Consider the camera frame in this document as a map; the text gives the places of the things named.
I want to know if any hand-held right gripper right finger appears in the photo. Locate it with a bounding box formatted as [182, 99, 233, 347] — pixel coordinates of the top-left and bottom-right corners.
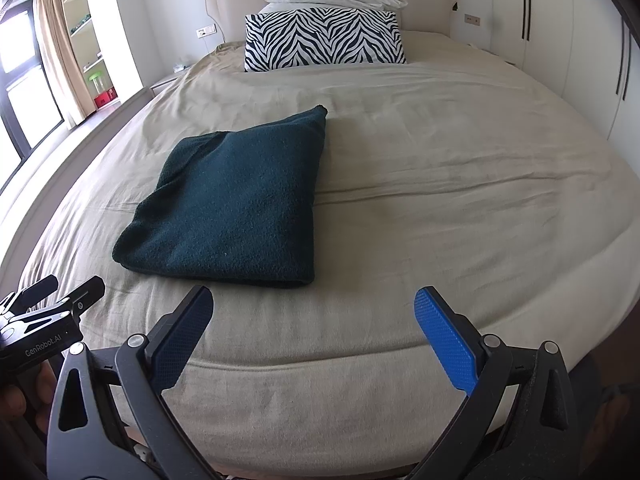
[412, 286, 585, 480]

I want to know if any white wall shelf unit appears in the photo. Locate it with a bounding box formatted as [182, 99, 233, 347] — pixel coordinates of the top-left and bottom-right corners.
[58, 0, 132, 111]

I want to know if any dark teal knit sweater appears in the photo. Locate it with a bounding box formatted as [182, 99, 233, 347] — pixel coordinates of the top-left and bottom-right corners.
[112, 104, 329, 290]

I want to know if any white nightstand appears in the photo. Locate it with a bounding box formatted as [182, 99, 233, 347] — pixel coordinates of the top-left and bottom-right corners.
[149, 62, 195, 95]

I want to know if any zebra print pillow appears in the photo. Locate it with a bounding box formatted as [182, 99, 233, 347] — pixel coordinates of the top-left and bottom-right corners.
[243, 7, 409, 74]

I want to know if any bed with beige sheet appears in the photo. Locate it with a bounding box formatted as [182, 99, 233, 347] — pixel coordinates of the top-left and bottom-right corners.
[0, 30, 640, 476]

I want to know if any beige curtain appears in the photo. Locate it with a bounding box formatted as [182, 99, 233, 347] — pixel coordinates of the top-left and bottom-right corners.
[32, 0, 87, 129]

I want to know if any white wardrobe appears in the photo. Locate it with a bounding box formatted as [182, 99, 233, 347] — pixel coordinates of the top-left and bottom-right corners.
[489, 0, 640, 153]

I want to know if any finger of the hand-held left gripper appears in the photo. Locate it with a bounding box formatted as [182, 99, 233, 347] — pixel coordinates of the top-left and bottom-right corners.
[0, 274, 59, 313]
[14, 275, 107, 322]

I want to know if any person's left hand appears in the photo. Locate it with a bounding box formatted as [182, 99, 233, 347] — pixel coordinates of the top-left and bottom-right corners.
[0, 359, 59, 442]

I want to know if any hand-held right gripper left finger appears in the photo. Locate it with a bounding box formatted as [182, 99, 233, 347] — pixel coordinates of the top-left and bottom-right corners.
[46, 285, 216, 480]

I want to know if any black framed window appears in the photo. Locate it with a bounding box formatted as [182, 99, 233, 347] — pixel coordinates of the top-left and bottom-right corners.
[0, 6, 64, 173]

